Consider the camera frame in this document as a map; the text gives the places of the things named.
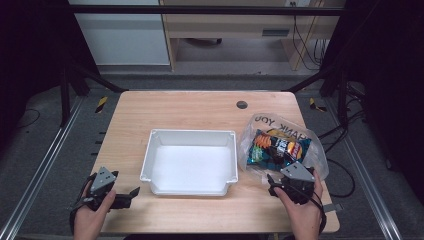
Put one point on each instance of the yellow black tape strip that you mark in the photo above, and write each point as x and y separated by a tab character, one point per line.
101	104
315	105

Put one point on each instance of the clear plastic bag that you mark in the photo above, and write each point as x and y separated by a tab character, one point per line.
253	133

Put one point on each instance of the grey table grommet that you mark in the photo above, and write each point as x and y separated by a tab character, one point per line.
242	105

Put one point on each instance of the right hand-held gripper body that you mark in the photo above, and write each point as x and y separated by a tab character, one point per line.
297	181

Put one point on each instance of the black frame crossbar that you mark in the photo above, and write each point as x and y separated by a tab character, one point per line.
206	10

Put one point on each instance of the white cabinet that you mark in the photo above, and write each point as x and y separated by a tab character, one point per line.
123	40

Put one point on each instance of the black frame strut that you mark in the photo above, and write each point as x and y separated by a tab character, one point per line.
65	96
342	100

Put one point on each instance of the aluminium floor rail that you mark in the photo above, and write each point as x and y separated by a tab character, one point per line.
366	180
40	166

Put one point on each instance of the grey tape tab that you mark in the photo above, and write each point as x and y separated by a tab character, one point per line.
333	207

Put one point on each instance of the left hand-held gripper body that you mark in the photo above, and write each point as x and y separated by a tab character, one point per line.
102	181

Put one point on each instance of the dark chips packet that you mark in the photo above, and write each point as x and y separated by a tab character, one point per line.
278	150

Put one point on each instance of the person's right hand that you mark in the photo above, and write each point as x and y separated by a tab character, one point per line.
305	216

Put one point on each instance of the white plastic bin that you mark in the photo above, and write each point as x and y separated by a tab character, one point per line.
190	163

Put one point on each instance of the person's left hand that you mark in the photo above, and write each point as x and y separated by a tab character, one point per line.
91	218

